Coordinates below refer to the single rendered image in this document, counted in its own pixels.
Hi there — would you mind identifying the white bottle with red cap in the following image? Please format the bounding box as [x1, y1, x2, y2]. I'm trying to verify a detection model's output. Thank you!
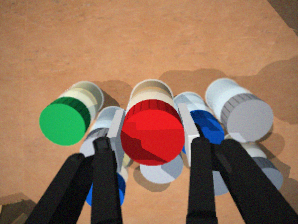
[120, 79, 185, 166]

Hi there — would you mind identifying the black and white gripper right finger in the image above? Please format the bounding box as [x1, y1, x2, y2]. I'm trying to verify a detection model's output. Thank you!
[178, 103, 298, 224]

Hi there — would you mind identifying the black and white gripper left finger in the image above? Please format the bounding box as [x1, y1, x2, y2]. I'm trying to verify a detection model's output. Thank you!
[24, 109, 125, 224]

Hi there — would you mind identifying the white bottle with grey cap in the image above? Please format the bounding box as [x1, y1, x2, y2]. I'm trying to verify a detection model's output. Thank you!
[79, 106, 123, 157]
[205, 78, 274, 143]

